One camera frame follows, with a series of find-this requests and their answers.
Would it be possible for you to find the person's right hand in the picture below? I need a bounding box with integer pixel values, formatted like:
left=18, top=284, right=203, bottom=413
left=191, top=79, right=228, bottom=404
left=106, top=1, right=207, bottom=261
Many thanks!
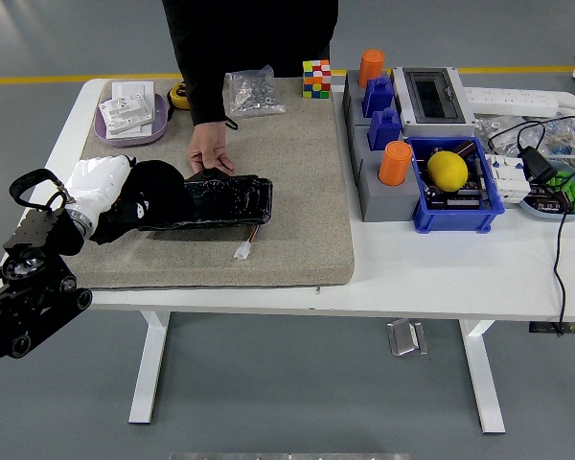
left=186, top=120, right=237, bottom=176

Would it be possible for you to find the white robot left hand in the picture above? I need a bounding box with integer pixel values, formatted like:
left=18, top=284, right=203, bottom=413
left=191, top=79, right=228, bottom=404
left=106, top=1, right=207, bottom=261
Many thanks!
left=68, top=154, right=136, bottom=227

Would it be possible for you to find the black panel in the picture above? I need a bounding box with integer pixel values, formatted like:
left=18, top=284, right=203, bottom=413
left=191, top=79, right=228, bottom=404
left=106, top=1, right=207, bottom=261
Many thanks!
left=138, top=167, right=274, bottom=232

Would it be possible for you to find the black desk control box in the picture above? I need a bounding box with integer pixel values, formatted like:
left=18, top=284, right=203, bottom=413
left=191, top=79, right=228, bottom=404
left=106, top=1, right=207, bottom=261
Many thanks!
left=529, top=321, right=575, bottom=334

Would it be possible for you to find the purple oval tray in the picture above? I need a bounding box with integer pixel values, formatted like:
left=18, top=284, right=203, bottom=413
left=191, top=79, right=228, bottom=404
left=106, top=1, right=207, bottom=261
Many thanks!
left=93, top=92, right=170, bottom=148

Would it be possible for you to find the yellow tape measure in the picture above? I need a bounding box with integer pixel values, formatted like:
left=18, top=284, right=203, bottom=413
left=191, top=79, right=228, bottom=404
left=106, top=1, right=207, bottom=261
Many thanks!
left=166, top=80, right=192, bottom=112

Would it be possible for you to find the clear bag of metal nuts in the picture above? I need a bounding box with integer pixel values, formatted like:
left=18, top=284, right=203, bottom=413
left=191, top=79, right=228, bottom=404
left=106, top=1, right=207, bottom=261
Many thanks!
left=223, top=64, right=288, bottom=119

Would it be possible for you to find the silver machined metal block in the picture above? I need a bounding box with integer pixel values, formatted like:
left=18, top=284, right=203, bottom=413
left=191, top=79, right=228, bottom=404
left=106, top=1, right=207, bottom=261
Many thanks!
left=99, top=94, right=154, bottom=135

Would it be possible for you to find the grey-brown mat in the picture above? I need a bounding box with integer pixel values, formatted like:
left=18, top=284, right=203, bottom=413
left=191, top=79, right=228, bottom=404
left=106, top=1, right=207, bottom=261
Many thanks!
left=44, top=77, right=356, bottom=292

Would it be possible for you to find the colourful puzzle cube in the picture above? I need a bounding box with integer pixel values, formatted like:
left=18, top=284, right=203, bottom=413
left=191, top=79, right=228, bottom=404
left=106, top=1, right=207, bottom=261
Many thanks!
left=301, top=58, right=333, bottom=101

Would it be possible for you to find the person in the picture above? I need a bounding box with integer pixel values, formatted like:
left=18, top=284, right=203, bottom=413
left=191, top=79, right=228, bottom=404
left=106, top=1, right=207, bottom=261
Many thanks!
left=161, top=0, right=339, bottom=81

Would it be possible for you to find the grey base block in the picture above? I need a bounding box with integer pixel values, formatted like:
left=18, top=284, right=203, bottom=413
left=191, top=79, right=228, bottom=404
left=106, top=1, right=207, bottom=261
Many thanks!
left=356, top=157, right=422, bottom=223
left=349, top=125, right=407, bottom=169
left=344, top=93, right=400, bottom=130
left=342, top=69, right=394, bottom=104

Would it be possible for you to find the blue square peg block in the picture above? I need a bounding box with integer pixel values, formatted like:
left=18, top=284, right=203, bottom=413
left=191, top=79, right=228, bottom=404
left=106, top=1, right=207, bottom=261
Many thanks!
left=362, top=75, right=396, bottom=119
left=367, top=107, right=404, bottom=152

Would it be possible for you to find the orange cylinder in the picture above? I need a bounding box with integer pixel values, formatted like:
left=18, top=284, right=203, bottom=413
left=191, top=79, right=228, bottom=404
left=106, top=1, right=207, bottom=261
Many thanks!
left=377, top=140, right=414, bottom=187
left=357, top=48, right=386, bottom=89

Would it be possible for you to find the white table leg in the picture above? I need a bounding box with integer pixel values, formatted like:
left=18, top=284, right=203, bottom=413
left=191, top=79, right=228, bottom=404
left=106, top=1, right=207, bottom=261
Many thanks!
left=127, top=310, right=172, bottom=426
left=458, top=319, right=507, bottom=435

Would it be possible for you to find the white distribution box dark window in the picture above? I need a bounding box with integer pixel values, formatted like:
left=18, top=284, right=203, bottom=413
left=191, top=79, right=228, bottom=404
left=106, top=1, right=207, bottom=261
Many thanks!
left=391, top=65, right=479, bottom=140

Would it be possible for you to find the yellow lemon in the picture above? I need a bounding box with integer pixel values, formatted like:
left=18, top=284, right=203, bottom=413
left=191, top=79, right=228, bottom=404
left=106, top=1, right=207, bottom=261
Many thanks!
left=426, top=150, right=470, bottom=193

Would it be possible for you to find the dark circuit board in bin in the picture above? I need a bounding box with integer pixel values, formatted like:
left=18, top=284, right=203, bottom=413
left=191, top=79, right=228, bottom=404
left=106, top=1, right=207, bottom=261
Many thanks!
left=425, top=186, right=491, bottom=211

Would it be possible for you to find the blue plastic bin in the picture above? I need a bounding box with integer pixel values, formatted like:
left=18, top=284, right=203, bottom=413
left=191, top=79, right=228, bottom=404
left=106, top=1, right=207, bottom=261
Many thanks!
left=405, top=135, right=507, bottom=235

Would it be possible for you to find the clear bag of white rings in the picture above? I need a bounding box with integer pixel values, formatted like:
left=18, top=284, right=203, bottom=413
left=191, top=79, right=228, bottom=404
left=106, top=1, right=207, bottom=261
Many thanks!
left=474, top=114, right=524, bottom=157

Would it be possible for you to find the white circuit breaker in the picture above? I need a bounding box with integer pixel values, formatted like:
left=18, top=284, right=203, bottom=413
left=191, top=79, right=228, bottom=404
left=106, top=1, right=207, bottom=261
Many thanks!
left=484, top=153, right=532, bottom=205

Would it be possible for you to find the white power strip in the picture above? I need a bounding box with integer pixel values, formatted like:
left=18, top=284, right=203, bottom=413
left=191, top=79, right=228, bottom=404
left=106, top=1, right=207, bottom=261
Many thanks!
left=463, top=85, right=561, bottom=119

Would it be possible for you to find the black power adapter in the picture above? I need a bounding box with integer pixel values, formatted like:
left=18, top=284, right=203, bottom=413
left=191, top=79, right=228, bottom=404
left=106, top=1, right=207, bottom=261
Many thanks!
left=517, top=146, right=558, bottom=183

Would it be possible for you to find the dark circuit board in dish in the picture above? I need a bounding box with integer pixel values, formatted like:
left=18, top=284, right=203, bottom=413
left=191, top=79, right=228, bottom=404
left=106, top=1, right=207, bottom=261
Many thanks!
left=527, top=184, right=575, bottom=213

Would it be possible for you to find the clear bag of blue parts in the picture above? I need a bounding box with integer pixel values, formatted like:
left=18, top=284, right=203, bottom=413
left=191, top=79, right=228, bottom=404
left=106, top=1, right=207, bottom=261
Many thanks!
left=527, top=117, right=575, bottom=159

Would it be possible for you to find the white connector with orange wires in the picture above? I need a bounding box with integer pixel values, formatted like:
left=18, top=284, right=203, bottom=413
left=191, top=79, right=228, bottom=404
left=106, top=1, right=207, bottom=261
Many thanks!
left=233, top=224, right=261, bottom=262

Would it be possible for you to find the silver metal bracket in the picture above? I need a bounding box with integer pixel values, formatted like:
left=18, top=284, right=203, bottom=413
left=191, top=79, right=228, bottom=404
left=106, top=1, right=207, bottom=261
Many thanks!
left=385, top=318, right=428, bottom=357

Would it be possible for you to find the black adapter cable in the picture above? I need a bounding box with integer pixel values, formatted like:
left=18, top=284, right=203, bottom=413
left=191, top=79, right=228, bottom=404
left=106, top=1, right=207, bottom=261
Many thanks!
left=488, top=114, right=575, bottom=336

